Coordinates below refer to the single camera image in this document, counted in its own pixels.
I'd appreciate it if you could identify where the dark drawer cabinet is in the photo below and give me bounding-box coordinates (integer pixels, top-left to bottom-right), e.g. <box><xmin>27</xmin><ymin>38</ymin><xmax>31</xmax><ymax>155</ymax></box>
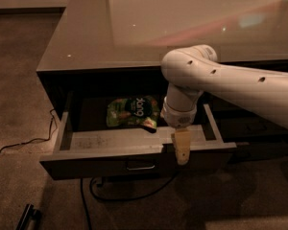
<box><xmin>36</xmin><ymin>0</ymin><xmax>288</xmax><ymax>188</ymax></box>

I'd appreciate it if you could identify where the green snack bag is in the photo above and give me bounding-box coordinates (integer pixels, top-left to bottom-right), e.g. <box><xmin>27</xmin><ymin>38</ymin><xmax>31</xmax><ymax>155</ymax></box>
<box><xmin>106</xmin><ymin>96</ymin><xmax>160</xmax><ymax>133</ymax></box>

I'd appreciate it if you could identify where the black metal handle bar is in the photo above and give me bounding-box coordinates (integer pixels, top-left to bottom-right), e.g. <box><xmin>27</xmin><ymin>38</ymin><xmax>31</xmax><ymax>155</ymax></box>
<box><xmin>15</xmin><ymin>204</ymin><xmax>42</xmax><ymax>230</ymax></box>

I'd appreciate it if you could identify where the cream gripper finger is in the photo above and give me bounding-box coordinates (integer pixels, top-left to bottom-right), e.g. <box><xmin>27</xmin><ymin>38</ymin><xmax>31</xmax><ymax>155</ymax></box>
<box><xmin>171</xmin><ymin>128</ymin><xmax>191</xmax><ymax>166</ymax></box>

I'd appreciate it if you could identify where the thin black cable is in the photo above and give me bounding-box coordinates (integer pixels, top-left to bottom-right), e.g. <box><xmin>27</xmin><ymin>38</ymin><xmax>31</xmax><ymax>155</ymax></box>
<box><xmin>0</xmin><ymin>108</ymin><xmax>58</xmax><ymax>161</ymax></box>

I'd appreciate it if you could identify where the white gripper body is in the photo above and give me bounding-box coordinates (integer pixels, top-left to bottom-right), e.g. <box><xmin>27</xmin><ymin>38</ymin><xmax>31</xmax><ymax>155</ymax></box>
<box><xmin>161</xmin><ymin>98</ymin><xmax>197</xmax><ymax>128</ymax></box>

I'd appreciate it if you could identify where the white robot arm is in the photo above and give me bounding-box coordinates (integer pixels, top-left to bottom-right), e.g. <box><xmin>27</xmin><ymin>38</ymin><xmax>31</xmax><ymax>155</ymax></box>
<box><xmin>160</xmin><ymin>45</ymin><xmax>288</xmax><ymax>166</ymax></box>

